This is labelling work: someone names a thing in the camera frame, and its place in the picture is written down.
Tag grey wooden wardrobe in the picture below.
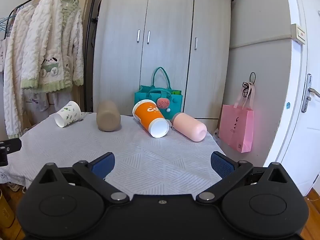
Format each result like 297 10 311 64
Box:
92 0 232 119

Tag pink cup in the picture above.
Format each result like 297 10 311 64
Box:
171 112 207 142

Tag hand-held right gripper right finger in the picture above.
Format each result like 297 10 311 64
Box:
196 151 293 204

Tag black hair tie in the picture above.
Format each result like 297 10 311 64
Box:
241 72 257 98

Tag tan brown cup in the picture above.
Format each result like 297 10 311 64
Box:
96 100 121 132

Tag beige shoe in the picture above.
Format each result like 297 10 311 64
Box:
7 181 27 193

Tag white fluffy robe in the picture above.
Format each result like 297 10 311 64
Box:
2 4 38 139

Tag pale lilac pants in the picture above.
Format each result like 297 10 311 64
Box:
24 90 73 113

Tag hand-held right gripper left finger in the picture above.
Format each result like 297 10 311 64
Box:
31 152 130 204

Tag white textured tablecloth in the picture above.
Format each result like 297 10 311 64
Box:
0 111 225 198

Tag white light switch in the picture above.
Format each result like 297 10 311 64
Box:
291 24 307 45

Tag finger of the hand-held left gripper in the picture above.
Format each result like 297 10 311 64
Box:
0 138 22 167

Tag pink paper bag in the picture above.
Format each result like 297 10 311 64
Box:
218 81 256 153

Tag light blue clothes hangers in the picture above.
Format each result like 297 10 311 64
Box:
0 12 16 33

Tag white printed cloth bag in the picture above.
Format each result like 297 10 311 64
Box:
0 39 7 72

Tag white cup with green print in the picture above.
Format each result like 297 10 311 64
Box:
54 101 82 128

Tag white green fluffy jacket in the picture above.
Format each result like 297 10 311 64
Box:
20 0 84 94

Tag teal felt tote bag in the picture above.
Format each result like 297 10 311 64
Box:
134 67 183 120

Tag orange paper cup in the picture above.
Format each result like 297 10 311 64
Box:
132 99 170 138

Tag silver door handle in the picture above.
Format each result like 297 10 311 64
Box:
301 74 320 113

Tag white door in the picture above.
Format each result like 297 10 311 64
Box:
262 0 320 198

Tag watermelon bag pendant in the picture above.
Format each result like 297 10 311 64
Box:
156 97 171 113

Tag white fluffy robes on rack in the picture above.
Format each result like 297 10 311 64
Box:
10 0 100 113

